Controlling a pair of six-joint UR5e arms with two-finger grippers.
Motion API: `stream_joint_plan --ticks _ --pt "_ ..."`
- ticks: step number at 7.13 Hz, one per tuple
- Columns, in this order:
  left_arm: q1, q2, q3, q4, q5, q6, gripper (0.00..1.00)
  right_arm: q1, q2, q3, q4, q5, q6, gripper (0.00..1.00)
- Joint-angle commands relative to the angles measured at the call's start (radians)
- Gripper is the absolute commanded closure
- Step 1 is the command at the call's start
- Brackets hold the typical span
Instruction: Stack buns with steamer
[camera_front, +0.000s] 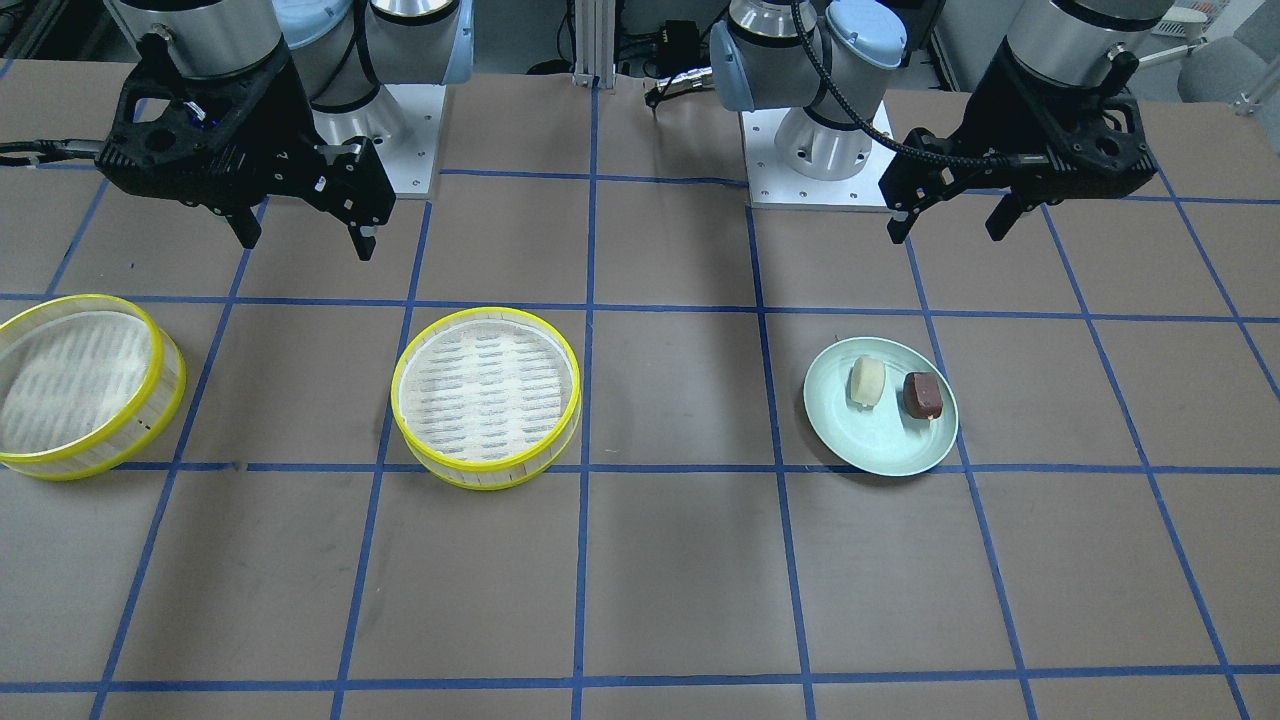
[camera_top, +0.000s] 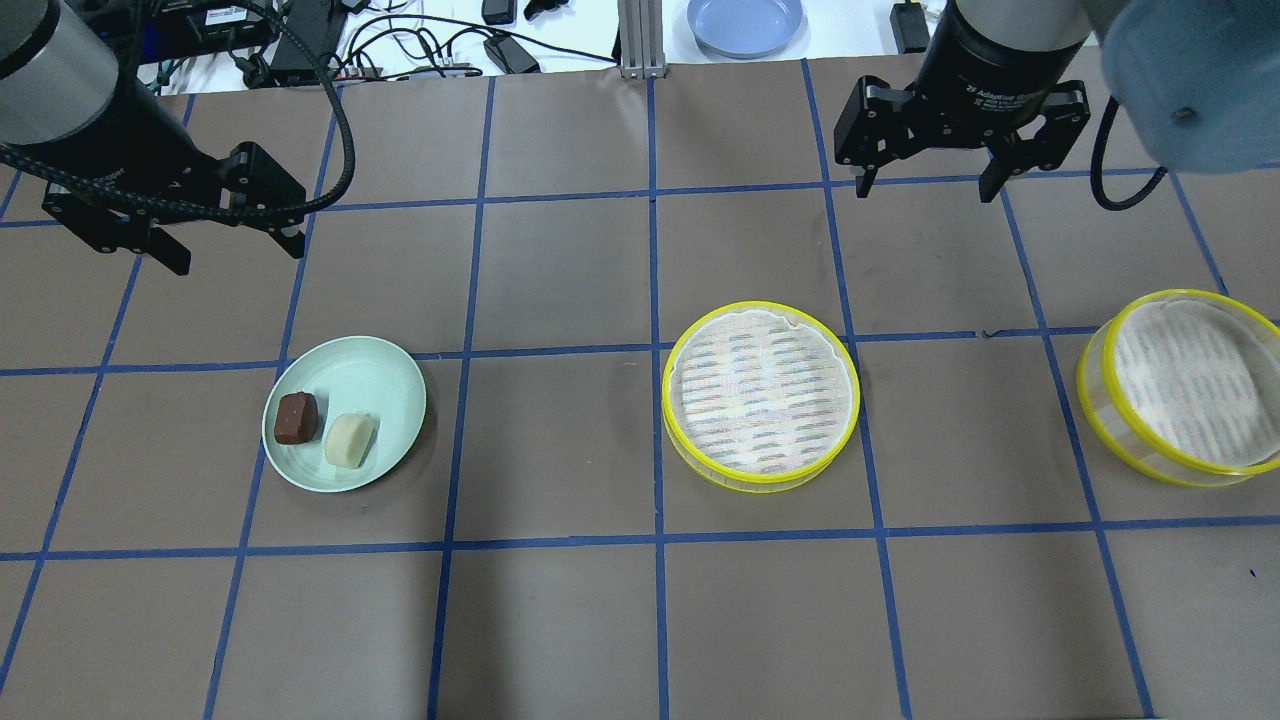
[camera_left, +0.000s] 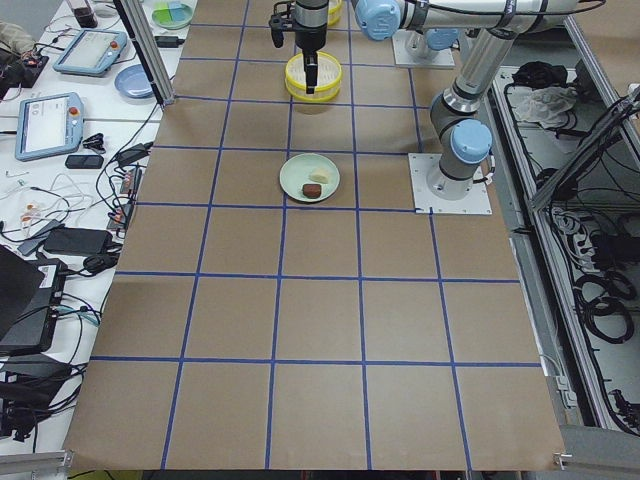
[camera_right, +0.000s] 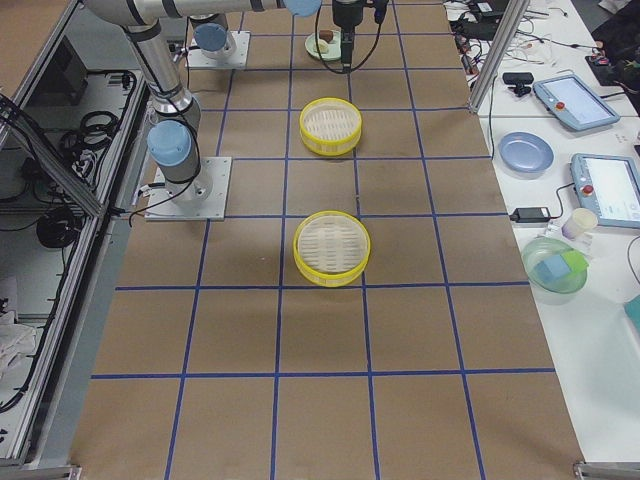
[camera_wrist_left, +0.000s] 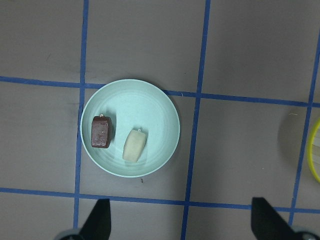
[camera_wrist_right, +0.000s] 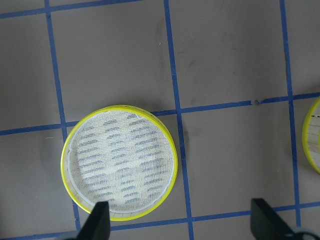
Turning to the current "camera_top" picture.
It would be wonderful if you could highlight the robot arm over plate side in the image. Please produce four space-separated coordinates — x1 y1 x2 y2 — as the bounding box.
1 1 306 275

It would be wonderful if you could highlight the blue plate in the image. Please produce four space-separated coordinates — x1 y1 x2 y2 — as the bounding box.
685 1 805 59

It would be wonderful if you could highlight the robot arm over steamer side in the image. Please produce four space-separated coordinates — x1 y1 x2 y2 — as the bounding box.
833 1 1279 211

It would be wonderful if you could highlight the brown bun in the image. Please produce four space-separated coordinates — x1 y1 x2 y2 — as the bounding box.
271 391 319 446

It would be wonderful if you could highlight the light green plate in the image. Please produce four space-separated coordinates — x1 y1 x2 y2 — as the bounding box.
261 336 428 493

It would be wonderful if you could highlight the black charger block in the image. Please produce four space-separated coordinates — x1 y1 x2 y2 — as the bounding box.
890 1 931 55

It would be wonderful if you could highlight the white bun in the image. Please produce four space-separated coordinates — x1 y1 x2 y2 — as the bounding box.
323 413 376 469

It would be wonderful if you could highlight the yellow rimmed steamer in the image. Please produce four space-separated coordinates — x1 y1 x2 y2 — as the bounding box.
1075 290 1279 489
660 300 861 495

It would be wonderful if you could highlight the black electronics box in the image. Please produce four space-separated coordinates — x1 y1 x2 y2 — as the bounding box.
70 0 346 86

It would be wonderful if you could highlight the black cable steamer side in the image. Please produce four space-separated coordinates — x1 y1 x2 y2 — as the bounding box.
1091 96 1169 211

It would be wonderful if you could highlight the black gripper body steamer side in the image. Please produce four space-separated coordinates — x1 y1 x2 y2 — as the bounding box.
835 10 1091 169

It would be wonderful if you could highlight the black power adapter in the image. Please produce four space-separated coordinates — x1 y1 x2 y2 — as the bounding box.
483 35 541 76

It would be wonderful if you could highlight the aluminium profile post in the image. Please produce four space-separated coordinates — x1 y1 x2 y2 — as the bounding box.
617 0 668 79

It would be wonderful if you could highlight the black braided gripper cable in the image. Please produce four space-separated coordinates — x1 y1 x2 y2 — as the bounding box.
0 0 357 215

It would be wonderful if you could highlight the black gripper body plate side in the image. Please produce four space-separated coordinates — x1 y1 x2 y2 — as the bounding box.
41 141 306 251

